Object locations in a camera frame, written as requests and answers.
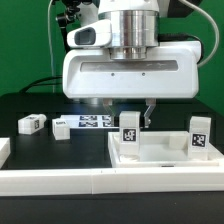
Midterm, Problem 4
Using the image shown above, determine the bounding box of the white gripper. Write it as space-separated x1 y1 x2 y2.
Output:
63 19 202 128

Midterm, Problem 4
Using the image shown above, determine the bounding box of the white square tabletop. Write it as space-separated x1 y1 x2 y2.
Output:
108 131 224 168

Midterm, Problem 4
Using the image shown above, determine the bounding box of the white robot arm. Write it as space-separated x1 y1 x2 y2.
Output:
62 0 202 116

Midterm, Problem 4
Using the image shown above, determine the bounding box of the white marker base plate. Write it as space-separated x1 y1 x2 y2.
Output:
61 115 113 129

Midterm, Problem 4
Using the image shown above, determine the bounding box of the white thin cable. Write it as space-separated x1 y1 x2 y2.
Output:
47 0 56 94

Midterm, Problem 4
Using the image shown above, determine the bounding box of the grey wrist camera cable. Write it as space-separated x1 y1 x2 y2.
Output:
179 0 221 68

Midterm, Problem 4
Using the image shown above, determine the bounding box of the black cable bundle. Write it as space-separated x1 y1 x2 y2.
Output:
19 75 64 94

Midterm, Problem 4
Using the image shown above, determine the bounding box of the white front fence wall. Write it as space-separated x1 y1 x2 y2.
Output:
0 167 224 196

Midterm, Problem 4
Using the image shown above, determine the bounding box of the white fence wall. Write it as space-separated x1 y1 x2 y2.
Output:
0 138 11 169
0 167 224 196

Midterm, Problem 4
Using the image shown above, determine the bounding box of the white left fence wall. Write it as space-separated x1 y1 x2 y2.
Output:
0 138 11 169

